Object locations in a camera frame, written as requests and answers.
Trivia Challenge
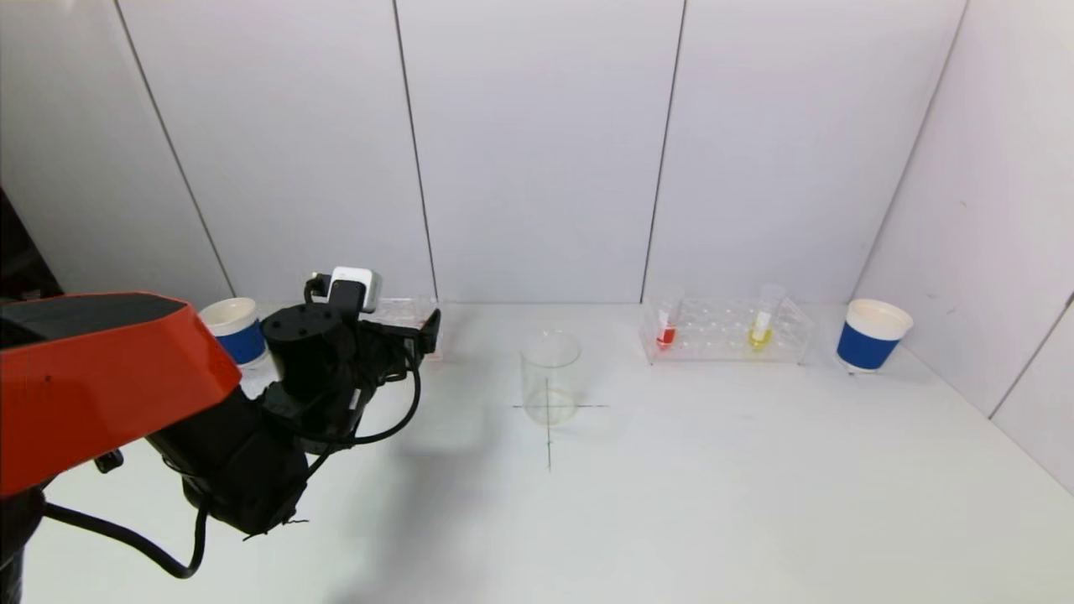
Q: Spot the yellow pigment test tube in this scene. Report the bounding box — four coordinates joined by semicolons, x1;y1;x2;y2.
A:
747;284;787;352

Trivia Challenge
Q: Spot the clear acrylic test tube rack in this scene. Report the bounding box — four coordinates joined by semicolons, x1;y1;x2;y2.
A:
639;294;815;367
369;295;444;363

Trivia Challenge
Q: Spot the white paper cup blue sleeve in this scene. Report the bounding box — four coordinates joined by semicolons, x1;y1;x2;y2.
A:
836;299;914;375
199;298;271;368

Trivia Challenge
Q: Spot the clear glass beaker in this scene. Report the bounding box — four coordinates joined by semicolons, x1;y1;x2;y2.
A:
519;330;582;426

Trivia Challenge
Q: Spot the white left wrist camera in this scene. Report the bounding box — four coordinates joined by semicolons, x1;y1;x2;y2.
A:
327;267;383;315

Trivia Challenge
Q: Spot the red pigment test tube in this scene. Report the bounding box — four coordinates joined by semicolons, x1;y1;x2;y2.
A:
655;287;686;351

